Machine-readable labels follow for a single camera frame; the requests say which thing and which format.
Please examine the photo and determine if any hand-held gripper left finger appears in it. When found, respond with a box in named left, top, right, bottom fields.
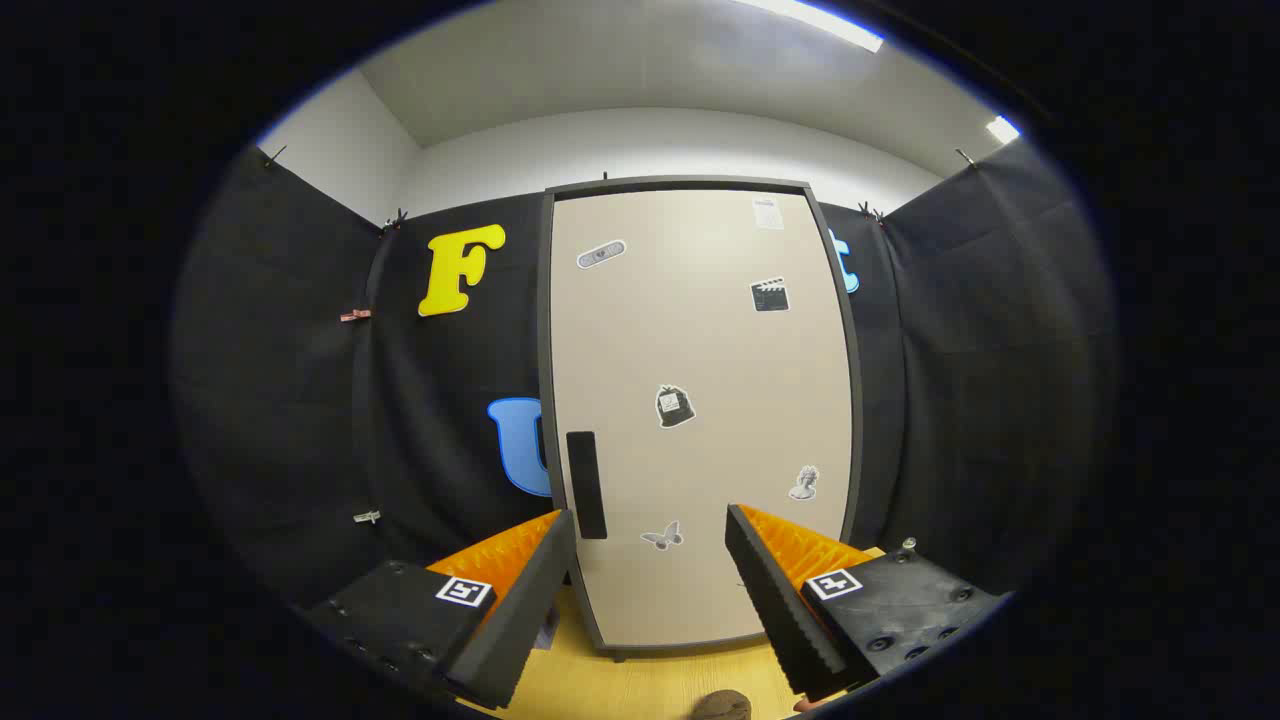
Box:
left=303, top=508, right=579, bottom=711

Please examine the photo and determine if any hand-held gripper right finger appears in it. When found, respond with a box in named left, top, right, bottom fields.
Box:
left=725, top=503, right=1007, bottom=702

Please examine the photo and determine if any brown fuzzy shoe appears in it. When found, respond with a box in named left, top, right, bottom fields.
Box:
left=692, top=689, right=753, bottom=720

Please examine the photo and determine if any black door handle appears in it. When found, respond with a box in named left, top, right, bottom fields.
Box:
left=566, top=431, right=609, bottom=541

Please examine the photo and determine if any grey shoe cabinet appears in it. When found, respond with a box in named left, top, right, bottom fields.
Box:
left=537, top=175, right=866, bottom=663

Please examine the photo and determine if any black backdrop cloth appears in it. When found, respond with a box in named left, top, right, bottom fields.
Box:
left=170, top=135, right=1116, bottom=611

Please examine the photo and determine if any long ceiling light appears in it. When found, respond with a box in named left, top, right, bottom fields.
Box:
left=735, top=0, right=886, bottom=53

